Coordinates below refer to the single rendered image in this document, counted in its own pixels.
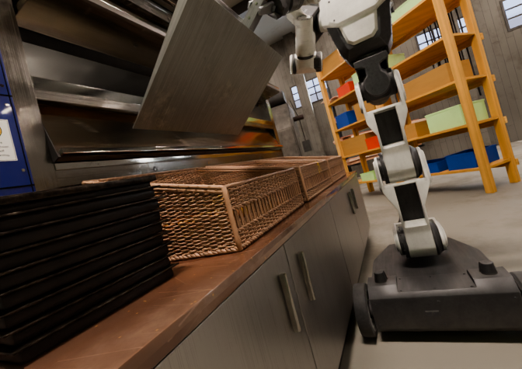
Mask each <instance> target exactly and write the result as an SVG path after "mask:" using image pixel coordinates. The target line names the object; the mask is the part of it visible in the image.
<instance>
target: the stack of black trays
mask: <svg viewBox="0 0 522 369"><path fill-rule="evenodd" d="M153 181H156V176H155V175H151V176H141V177H135V178H129V179H118V180H113V181H107V182H101V183H90V184H85V185H79V186H69V187H62V188H57V189H51V190H41V191H35V192H28V193H18V194H13V195H7V196H1V197H0V360H1V361H6V362H10V363H15V364H26V363H28V362H30V361H31V360H33V359H34V358H36V357H38V356H39V355H41V354H42V353H45V352H46V351H48V350H49V349H51V348H53V347H55V346H56V345H58V344H59V343H62V342H63V341H65V340H66V339H68V338H70V337H71V336H73V335H74V334H76V333H78V332H80V331H82V330H83V329H85V328H87V327H88V326H90V325H91V324H93V323H95V322H97V321H99V320H100V319H102V318H103V317H105V316H107V315H108V314H110V313H111V312H114V311H115V310H117V309H118V308H120V307H122V306H124V305H125V304H127V303H128V302H130V301H132V300H134V299H135V298H137V297H139V296H140V295H142V294H143V293H145V292H147V291H149V290H151V289H152V288H153V287H156V286H157V285H159V284H160V283H162V282H164V281H165V280H168V279H169V278H170V277H172V276H173V274H174V273H173V271H172V268H173V267H174V266H177V265H178V264H179V263H170V262H169V257H170V256H172V255H174V254H176V253H175V252H171V253H169V250H168V246H167V245H168V244H170V243H172V242H174V240H172V241H167V242H164V240H163V237H162V235H164V234H166V233H168V232H169V231H162V222H164V221H167V220H168V219H164V220H160V219H161V218H160V214H159V211H163V210H165V209H166V208H165V207H164V208H161V209H158V208H159V204H158V199H162V198H164V197H165V196H162V197H156V198H154V197H155V192H154V190H153V189H154V188H157V187H160V186H161V185H157V186H151V185H150V182H153ZM111 188H112V189H111ZM155 209H158V210H155ZM152 210H155V211H152ZM147 211H149V212H147ZM144 212H146V213H144ZM142 213H143V214H142ZM159 220H160V221H159ZM161 231H162V232H161Z"/></svg>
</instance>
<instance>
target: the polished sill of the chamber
mask: <svg viewBox="0 0 522 369"><path fill-rule="evenodd" d="M31 79H32V82H33V87H34V89H39V90H44V91H49V92H59V93H64V94H69V95H75V96H84V97H89V98H95V99H104V100H109V101H114V102H120V103H129V104H134V105H140V106H141V104H142V101H143V98H144V97H141V96H133V95H129V94H125V93H121V92H113V91H109V90H105V89H97V88H93V87H88V86H83V85H76V84H71V83H67V82H60V81H55V80H51V79H47V78H39V77H35V76H31ZM246 122H250V123H256V124H265V125H270V126H273V125H272V122H271V121H268V120H261V119H256V118H251V117H249V118H248V120H247V121H246Z"/></svg>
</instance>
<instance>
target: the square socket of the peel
mask: <svg viewBox="0 0 522 369"><path fill-rule="evenodd" d="M266 3H267V0H253V1H252V4H251V5H250V7H249V10H248V12H247V13H246V15H245V18H244V19H243V21H242V23H243V24H244V25H245V26H247V27H248V28H249V29H250V30H251V31H253V32H254V31H255V29H256V27H257V25H258V23H259V21H260V19H261V18H262V16H263V15H261V16H260V15H258V11H259V7H260V6H262V5H265V4H266Z"/></svg>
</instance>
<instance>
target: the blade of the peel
mask: <svg viewBox="0 0 522 369"><path fill-rule="evenodd" d="M281 59H282V56H281V55H279V54H278V53H277V52H276V51H275V50H274V49H273V48H272V47H270V46H269V45H268V44H267V43H265V42H264V41H263V40H262V39H260V38H259V37H258V36H257V35H256V34H254V32H253V31H251V30H250V29H249V28H248V27H247V26H245V25H244V24H243V23H242V22H240V21H239V20H238V19H237V18H235V17H234V16H233V15H232V14H231V13H230V12H229V11H228V10H226V9H225V8H224V7H223V6H222V5H220V4H219V3H218V2H216V1H215V0H178V2H177V4H176V8H175V11H174V13H173V15H172V19H171V22H170V24H169V28H168V30H167V33H166V35H165V39H164V41H163V44H162V48H161V50H160V53H159V55H158V59H157V61H156V64H155V67H154V70H153V72H152V75H151V79H150V81H149V83H148V87H147V90H146V93H145V94H144V98H143V101H142V104H141V108H140V109H139V112H138V115H137V119H136V120H135V123H134V126H133V129H145V130H157V131H182V132H196V133H208V134H233V135H239V133H240V131H241V130H242V128H243V126H244V125H245V122H246V121H247V120H248V118H249V115H250V114H251V112H252V110H253V109H254V107H255V105H256V103H257V102H258V100H259V98H260V96H261V95H262V93H263V91H264V89H265V88H266V86H267V84H268V82H269V80H270V79H271V77H272V75H273V73H274V72H275V70H276V68H277V66H278V64H279V63H280V61H281Z"/></svg>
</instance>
